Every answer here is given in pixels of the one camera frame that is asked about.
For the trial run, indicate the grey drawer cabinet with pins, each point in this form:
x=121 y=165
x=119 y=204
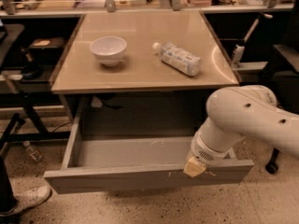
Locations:
x=141 y=72

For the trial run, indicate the black round object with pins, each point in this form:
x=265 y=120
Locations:
x=31 y=71

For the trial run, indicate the plastic bottle on floor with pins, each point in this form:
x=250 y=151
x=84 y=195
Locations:
x=34 y=153

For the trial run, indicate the grey top drawer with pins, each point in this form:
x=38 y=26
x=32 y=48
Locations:
x=137 y=143

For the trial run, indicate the dark trouser leg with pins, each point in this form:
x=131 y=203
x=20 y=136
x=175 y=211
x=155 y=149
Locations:
x=5 y=190

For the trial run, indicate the white sneaker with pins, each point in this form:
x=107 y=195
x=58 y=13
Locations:
x=29 y=199

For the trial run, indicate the black box on shelf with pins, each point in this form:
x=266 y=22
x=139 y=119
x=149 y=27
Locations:
x=47 y=47

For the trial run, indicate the white ceramic bowl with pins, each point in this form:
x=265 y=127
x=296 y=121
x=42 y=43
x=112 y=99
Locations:
x=108 y=50

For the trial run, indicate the black office chair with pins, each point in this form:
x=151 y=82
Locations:
x=281 y=75

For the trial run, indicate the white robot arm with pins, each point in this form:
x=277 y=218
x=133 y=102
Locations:
x=235 y=113

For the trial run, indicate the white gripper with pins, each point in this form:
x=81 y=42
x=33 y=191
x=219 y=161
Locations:
x=204 y=153

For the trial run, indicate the clear plastic water bottle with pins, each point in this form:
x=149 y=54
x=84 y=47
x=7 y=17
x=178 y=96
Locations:
x=178 y=58

